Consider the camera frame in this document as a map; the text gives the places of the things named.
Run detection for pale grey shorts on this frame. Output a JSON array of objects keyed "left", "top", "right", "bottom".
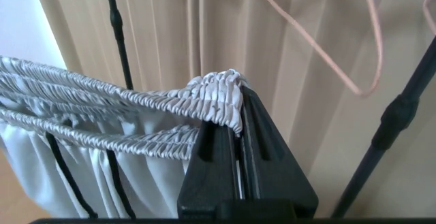
[{"left": 0, "top": 55, "right": 249, "bottom": 220}]

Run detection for black clothes rack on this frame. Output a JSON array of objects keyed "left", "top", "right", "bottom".
[{"left": 104, "top": 0, "right": 436, "bottom": 218}]

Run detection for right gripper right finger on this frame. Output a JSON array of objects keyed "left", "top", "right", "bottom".
[{"left": 238, "top": 86, "right": 320, "bottom": 218}]

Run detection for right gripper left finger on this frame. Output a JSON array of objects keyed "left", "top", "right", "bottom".
[{"left": 176, "top": 120, "right": 241, "bottom": 218}]

